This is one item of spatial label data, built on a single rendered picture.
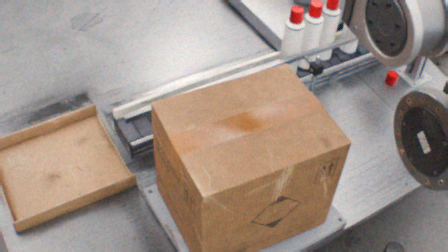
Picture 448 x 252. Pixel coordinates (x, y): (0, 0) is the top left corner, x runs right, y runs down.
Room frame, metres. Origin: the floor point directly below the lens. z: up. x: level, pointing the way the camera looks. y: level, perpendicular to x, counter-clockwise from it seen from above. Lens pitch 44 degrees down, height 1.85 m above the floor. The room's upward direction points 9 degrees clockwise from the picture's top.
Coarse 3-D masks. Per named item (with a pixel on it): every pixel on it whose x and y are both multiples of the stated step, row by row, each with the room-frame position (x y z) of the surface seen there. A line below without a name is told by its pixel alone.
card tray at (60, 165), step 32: (32, 128) 0.81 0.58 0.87; (64, 128) 0.86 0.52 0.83; (96, 128) 0.88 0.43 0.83; (0, 160) 0.72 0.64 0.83; (32, 160) 0.74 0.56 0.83; (64, 160) 0.76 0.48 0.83; (96, 160) 0.78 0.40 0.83; (32, 192) 0.65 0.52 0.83; (64, 192) 0.67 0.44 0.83; (96, 192) 0.67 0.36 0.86; (32, 224) 0.56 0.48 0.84
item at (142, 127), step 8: (336, 48) 1.29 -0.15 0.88; (360, 48) 1.31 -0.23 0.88; (336, 56) 1.26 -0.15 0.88; (344, 56) 1.26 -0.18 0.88; (352, 56) 1.27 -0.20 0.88; (328, 64) 1.21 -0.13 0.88; (336, 64) 1.22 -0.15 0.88; (296, 72) 1.16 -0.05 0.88; (304, 72) 1.16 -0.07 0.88; (120, 120) 0.88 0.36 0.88; (136, 120) 0.89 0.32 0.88; (144, 120) 0.89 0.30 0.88; (120, 128) 0.85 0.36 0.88; (128, 128) 0.86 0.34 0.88; (136, 128) 0.86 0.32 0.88; (144, 128) 0.87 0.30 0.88; (152, 128) 0.87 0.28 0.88; (128, 136) 0.83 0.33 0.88; (136, 136) 0.84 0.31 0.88; (144, 136) 0.84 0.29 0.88
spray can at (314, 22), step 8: (312, 8) 1.18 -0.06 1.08; (320, 8) 1.18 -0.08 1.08; (312, 16) 1.18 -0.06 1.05; (320, 16) 1.19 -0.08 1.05; (312, 24) 1.17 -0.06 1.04; (320, 24) 1.18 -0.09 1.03; (304, 32) 1.18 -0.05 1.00; (312, 32) 1.17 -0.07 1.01; (320, 32) 1.18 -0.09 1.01; (304, 40) 1.18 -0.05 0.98; (312, 40) 1.17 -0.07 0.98; (304, 48) 1.17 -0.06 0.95; (312, 48) 1.17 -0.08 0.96; (312, 56) 1.17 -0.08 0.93; (304, 64) 1.17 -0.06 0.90
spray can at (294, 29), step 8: (296, 8) 1.16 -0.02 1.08; (296, 16) 1.14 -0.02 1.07; (288, 24) 1.14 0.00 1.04; (296, 24) 1.14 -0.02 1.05; (304, 24) 1.15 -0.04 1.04; (288, 32) 1.13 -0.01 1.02; (296, 32) 1.13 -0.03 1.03; (288, 40) 1.13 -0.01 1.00; (296, 40) 1.13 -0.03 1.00; (288, 48) 1.13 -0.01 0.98; (296, 48) 1.13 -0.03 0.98; (280, 56) 1.15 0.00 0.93; (288, 56) 1.13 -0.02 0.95; (288, 64) 1.13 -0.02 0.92; (296, 64) 1.14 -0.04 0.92
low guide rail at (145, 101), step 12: (336, 36) 1.31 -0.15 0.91; (252, 60) 1.13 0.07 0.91; (264, 60) 1.15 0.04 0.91; (216, 72) 1.07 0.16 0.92; (228, 72) 1.08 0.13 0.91; (192, 84) 1.01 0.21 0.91; (204, 84) 1.03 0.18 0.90; (156, 96) 0.95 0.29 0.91; (168, 96) 0.97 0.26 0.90; (120, 108) 0.89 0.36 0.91; (132, 108) 0.90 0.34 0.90
